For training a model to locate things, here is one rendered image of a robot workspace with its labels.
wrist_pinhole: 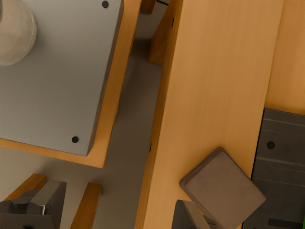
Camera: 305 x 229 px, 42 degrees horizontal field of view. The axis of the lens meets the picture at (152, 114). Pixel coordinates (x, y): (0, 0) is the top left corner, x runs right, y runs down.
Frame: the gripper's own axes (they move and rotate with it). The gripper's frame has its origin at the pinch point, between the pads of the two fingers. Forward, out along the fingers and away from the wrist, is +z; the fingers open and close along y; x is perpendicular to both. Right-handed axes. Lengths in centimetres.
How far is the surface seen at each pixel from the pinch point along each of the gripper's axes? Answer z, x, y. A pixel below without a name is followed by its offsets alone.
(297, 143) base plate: 39.9, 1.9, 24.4
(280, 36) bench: 41.9, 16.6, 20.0
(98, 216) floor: 130, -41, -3
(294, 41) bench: 42, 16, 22
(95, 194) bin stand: 114, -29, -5
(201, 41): 39.9, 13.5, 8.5
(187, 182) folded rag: 37.3, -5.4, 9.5
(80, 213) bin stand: 93, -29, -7
